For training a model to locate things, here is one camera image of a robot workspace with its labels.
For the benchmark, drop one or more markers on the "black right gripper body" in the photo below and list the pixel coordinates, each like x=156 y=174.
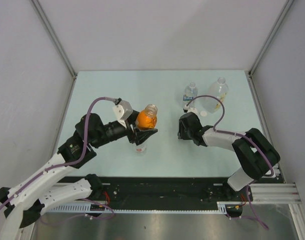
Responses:
x=184 y=133

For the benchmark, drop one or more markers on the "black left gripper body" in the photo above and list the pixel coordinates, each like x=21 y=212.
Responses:
x=130 y=134

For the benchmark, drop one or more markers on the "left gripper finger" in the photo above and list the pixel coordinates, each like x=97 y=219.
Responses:
x=133 y=117
x=142 y=135

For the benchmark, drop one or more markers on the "orange juice bottle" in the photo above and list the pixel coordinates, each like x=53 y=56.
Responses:
x=147 y=118

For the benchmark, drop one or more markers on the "clear bottle blue cap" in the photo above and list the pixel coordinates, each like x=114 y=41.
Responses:
x=190 y=92

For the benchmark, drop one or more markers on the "large clear bottle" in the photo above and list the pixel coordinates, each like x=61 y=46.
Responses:
x=219 y=90

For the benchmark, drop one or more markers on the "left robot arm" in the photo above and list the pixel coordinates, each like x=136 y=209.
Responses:
x=25 y=203

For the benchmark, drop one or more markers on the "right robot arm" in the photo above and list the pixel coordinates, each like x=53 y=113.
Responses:
x=256 y=155

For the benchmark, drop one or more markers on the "small clear bottle white cap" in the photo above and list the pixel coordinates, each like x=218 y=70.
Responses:
x=141 y=148

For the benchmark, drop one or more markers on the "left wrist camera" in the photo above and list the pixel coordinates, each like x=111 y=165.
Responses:
x=122 y=111

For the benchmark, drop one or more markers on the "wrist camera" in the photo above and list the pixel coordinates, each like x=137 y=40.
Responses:
x=122 y=111
x=190 y=109

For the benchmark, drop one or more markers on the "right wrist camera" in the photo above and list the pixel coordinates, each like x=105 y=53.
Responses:
x=190 y=109

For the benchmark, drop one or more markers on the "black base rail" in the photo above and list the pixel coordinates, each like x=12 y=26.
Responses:
x=170 y=193

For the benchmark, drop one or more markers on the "aluminium table frame rail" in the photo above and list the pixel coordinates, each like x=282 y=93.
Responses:
x=275 y=193

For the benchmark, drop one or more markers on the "left aluminium frame post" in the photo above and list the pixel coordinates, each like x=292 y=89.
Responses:
x=41 y=14

